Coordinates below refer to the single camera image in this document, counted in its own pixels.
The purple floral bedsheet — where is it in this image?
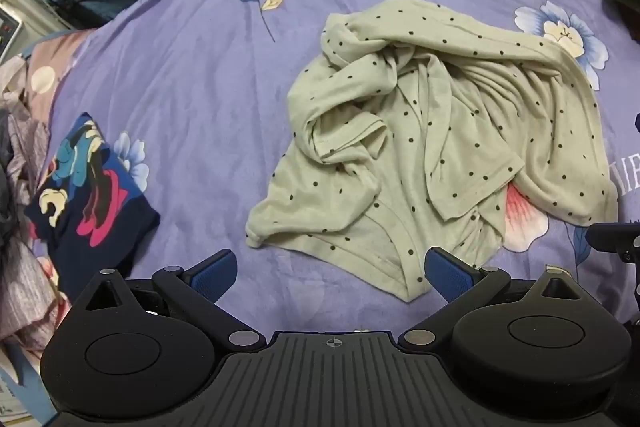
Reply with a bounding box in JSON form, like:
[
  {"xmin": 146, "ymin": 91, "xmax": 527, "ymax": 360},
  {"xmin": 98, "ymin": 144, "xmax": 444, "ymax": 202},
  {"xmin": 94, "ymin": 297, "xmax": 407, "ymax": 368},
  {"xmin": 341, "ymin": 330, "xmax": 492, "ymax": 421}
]
[{"xmin": 30, "ymin": 0, "xmax": 640, "ymax": 338}]

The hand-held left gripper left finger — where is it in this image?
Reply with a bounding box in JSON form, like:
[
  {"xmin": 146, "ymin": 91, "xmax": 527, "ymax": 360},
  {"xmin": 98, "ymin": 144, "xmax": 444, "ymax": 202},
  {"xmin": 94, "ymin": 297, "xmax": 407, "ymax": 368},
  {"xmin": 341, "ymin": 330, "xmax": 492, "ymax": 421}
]
[{"xmin": 74, "ymin": 249, "xmax": 267, "ymax": 351}]

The navy cartoon print garment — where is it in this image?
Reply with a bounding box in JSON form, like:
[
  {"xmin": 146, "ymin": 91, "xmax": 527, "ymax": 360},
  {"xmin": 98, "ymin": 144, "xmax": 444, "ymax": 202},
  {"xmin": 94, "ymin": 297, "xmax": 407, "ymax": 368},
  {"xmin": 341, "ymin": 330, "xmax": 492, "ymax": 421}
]
[{"xmin": 24, "ymin": 112, "xmax": 161, "ymax": 303}]

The pink dotted pillow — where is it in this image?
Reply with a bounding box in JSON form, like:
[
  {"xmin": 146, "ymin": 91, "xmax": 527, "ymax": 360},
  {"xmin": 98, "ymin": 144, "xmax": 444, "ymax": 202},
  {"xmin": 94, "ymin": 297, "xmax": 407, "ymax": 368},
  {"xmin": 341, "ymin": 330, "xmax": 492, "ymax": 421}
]
[{"xmin": 22, "ymin": 29, "xmax": 101, "ymax": 128}]

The white appliance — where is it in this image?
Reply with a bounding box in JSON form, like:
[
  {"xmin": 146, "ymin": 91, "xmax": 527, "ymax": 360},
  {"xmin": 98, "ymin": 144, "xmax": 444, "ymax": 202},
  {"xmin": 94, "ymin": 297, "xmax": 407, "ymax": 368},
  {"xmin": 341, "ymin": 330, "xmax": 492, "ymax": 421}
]
[{"xmin": 0, "ymin": 2, "xmax": 32, "ymax": 62}]

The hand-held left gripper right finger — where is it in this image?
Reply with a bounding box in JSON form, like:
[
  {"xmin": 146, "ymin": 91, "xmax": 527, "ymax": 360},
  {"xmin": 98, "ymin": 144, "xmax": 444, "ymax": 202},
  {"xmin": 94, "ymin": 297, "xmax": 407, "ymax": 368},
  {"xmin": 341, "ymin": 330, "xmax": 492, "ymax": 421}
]
[{"xmin": 397, "ymin": 246, "xmax": 601, "ymax": 351}]

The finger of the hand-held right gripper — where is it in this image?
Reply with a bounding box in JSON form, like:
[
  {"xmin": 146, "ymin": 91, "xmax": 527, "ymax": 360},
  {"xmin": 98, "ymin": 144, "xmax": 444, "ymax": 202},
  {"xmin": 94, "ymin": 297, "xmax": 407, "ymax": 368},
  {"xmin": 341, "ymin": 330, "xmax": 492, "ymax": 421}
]
[{"xmin": 586, "ymin": 222, "xmax": 640, "ymax": 265}]

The pile of grey pink clothes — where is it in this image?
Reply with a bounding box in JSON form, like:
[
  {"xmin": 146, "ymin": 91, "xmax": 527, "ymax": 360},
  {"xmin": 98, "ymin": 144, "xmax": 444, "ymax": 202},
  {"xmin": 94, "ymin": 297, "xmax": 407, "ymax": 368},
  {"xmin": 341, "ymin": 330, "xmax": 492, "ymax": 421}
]
[{"xmin": 0, "ymin": 57, "xmax": 71, "ymax": 353}]

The cream polka dot shirt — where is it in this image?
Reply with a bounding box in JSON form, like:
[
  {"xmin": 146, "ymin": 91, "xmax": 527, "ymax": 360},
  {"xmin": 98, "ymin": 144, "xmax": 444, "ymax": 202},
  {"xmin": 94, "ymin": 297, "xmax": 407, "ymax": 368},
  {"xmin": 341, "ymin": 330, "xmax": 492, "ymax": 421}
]
[{"xmin": 245, "ymin": 0, "xmax": 621, "ymax": 304}]

